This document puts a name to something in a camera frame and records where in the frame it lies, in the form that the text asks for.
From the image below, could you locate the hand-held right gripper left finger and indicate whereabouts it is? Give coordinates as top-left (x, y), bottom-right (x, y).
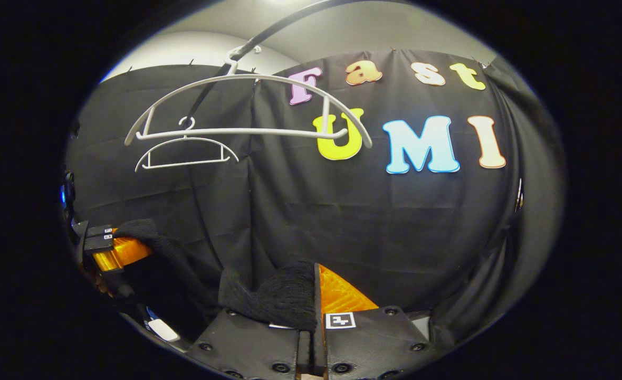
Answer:
top-left (187, 309), bottom-right (312, 380)

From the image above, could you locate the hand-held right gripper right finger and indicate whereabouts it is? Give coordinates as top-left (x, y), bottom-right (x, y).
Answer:
top-left (313, 263), bottom-right (441, 380)

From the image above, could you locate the black knit jacket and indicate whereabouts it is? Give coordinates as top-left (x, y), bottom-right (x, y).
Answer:
top-left (113, 219), bottom-right (318, 344)

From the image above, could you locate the white plastic clothes hanger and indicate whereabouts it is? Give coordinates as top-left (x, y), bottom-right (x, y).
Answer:
top-left (125, 45), bottom-right (373, 148)
top-left (135, 116), bottom-right (240, 173)

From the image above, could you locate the black metal clothes rack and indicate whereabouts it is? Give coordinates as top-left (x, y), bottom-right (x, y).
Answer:
top-left (183, 0), bottom-right (412, 125)

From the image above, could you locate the white paper hang tag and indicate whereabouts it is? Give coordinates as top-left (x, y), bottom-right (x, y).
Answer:
top-left (146, 311), bottom-right (180, 342)

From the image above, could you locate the black backdrop cloth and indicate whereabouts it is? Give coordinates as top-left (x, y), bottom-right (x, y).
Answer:
top-left (64, 49), bottom-right (567, 349)

